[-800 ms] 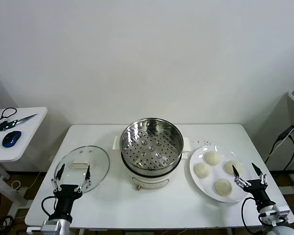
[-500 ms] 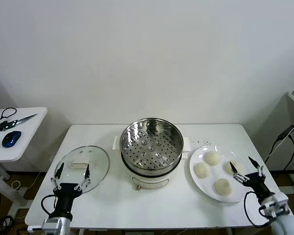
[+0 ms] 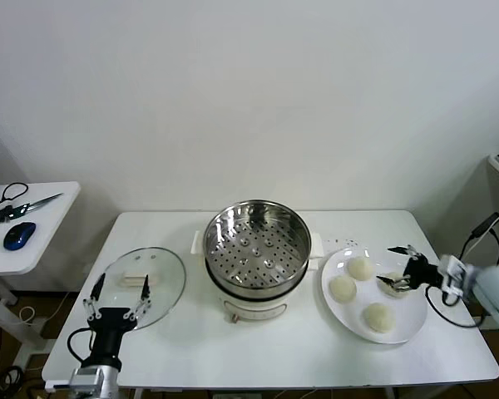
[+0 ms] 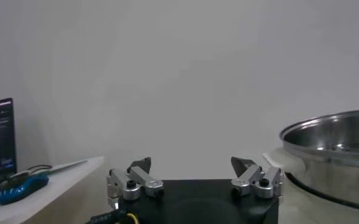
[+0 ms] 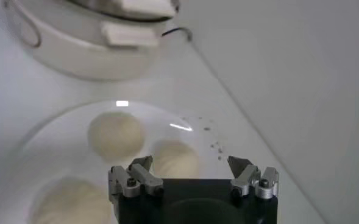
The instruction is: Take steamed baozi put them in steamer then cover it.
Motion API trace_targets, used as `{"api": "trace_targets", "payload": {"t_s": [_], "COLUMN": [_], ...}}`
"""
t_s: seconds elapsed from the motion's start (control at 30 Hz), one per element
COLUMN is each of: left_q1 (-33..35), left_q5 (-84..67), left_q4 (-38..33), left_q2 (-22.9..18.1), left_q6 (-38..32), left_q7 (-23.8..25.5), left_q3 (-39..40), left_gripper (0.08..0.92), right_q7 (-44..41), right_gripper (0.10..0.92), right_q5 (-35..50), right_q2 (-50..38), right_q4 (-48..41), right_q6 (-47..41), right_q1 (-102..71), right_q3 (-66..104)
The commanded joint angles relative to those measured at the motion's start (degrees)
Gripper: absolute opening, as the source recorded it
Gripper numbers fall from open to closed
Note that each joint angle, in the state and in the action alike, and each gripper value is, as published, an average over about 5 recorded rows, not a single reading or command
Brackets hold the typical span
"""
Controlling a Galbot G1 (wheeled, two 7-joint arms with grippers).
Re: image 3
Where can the stainless steel steamer basket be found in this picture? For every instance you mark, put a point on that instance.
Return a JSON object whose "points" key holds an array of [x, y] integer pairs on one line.
{"points": [[216, 239]]}

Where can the blue computer mouse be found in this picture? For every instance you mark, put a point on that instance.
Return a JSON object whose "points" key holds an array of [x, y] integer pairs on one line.
{"points": [[20, 234]]}

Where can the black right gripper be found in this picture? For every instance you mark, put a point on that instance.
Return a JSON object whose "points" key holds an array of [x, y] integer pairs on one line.
{"points": [[422, 272]]}

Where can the glass pot lid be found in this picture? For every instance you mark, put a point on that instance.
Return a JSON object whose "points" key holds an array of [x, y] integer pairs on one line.
{"points": [[166, 274]]}

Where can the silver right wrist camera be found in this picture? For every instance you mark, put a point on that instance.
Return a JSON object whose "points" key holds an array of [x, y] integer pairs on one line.
{"points": [[453, 272]]}

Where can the white round plate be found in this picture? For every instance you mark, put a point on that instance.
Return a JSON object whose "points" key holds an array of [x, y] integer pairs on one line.
{"points": [[349, 316]]}

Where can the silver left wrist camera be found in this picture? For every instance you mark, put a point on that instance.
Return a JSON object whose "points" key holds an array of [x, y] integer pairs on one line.
{"points": [[58, 387]]}

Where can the white steamed baozi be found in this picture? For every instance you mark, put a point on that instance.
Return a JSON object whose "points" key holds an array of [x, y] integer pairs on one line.
{"points": [[395, 293], [359, 267], [343, 289], [378, 316]]}

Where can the white electric cooker pot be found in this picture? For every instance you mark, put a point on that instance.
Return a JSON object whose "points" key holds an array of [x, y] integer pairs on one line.
{"points": [[253, 305]]}

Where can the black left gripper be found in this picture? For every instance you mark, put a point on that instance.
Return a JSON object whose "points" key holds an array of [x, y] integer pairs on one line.
{"points": [[108, 332]]}

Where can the white side table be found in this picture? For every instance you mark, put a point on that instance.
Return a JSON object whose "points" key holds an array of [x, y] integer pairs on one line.
{"points": [[45, 232]]}

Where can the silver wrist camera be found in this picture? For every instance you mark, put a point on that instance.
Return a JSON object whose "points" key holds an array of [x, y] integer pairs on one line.
{"points": [[453, 272], [58, 387]]}

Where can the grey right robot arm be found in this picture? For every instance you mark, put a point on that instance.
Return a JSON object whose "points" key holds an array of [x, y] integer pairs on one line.
{"points": [[495, 287]]}

